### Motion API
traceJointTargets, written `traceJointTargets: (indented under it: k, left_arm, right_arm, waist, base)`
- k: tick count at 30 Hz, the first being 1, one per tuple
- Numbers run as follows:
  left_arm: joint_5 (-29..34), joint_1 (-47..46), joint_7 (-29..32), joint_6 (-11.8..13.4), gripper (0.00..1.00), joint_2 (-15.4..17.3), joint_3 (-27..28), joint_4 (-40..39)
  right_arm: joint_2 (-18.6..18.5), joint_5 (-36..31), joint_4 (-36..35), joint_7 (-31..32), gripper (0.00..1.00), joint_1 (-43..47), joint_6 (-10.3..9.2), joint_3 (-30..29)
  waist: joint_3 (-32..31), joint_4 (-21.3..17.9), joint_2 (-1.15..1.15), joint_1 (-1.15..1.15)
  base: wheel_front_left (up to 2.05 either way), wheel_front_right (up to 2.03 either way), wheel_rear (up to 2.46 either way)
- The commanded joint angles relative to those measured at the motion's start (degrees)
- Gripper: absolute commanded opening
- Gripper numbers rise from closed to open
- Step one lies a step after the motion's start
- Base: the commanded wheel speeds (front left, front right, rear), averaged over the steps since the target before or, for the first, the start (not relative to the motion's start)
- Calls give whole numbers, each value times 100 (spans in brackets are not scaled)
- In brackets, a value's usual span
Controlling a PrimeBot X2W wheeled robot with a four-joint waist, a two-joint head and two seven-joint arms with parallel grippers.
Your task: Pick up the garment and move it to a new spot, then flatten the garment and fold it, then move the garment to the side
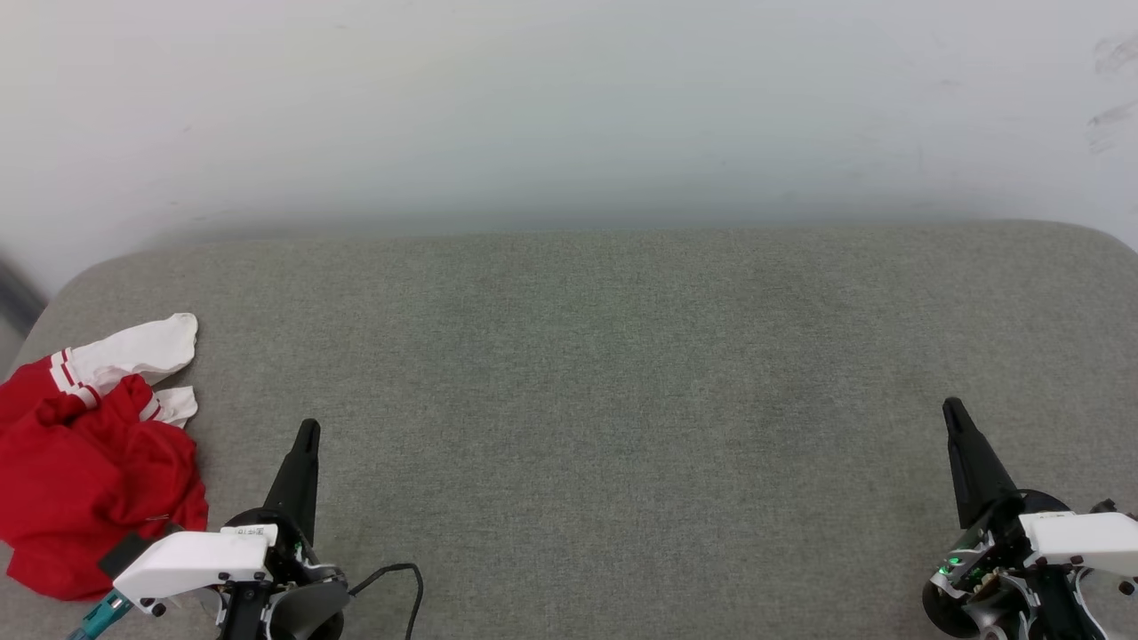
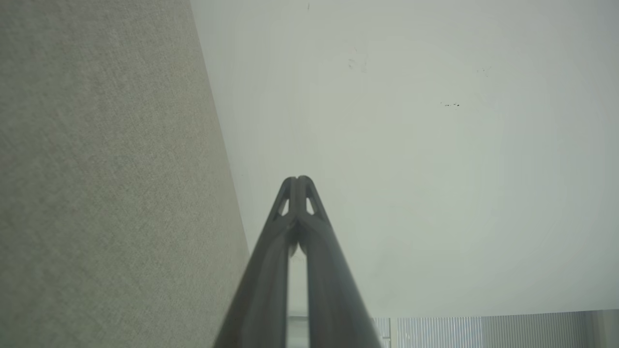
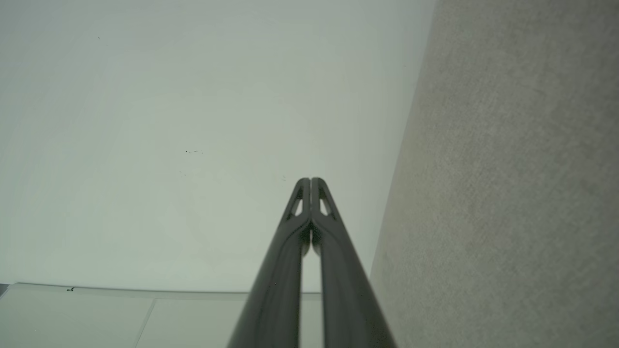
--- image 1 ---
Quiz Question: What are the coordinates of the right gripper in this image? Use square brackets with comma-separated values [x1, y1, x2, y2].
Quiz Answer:
[923, 397, 1108, 640]

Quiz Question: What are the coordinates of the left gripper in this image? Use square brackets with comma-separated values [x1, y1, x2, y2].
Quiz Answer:
[218, 420, 350, 640]

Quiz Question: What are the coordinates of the red and white jersey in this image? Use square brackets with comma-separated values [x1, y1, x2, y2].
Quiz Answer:
[0, 313, 210, 602]

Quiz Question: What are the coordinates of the thin black cable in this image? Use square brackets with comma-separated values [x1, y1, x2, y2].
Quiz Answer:
[349, 563, 424, 640]

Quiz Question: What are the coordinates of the teal cable connector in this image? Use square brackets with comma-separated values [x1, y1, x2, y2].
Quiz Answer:
[69, 591, 134, 640]

